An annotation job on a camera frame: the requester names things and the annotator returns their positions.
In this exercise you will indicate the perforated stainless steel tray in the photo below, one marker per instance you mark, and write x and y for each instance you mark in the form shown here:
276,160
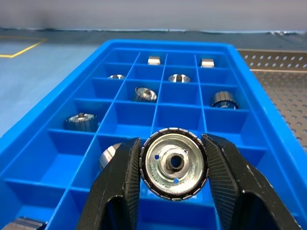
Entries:
283,83

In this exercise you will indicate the blue compartment tray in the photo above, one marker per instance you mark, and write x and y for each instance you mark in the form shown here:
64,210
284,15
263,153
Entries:
177,115

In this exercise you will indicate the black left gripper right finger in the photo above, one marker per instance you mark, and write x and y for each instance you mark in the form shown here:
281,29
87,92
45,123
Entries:
239,182

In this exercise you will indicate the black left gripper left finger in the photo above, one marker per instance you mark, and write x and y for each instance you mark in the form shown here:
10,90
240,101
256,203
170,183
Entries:
112,187

